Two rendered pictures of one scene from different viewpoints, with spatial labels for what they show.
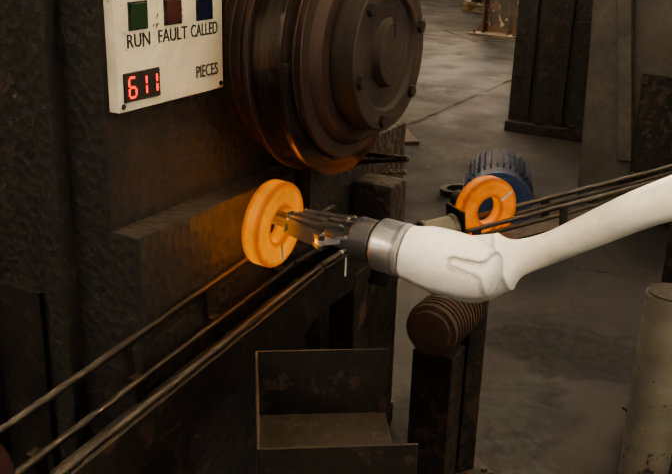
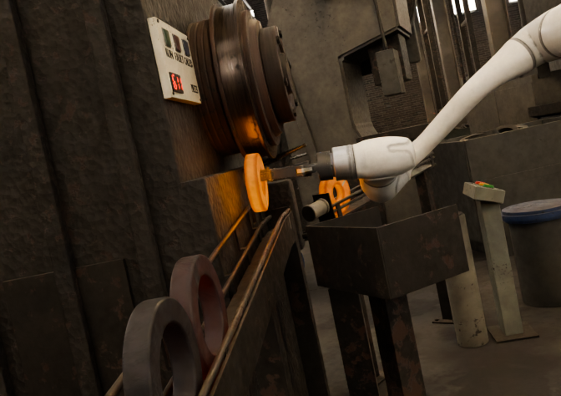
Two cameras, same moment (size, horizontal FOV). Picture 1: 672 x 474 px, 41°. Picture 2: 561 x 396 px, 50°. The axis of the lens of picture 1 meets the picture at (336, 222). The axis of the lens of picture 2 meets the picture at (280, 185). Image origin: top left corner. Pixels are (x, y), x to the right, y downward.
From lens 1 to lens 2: 80 cm
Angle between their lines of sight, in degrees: 27
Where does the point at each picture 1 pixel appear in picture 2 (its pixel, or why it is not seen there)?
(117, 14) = (159, 33)
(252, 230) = (254, 180)
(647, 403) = (462, 286)
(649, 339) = not seen: hidden behind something
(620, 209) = (464, 93)
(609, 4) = (297, 139)
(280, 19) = (236, 44)
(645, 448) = (471, 317)
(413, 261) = (366, 157)
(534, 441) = not seen: hidden behind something
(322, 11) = (253, 42)
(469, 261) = (400, 144)
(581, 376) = not seen: hidden behind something
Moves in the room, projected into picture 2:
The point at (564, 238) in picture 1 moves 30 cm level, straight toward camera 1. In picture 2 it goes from (433, 130) to (482, 122)
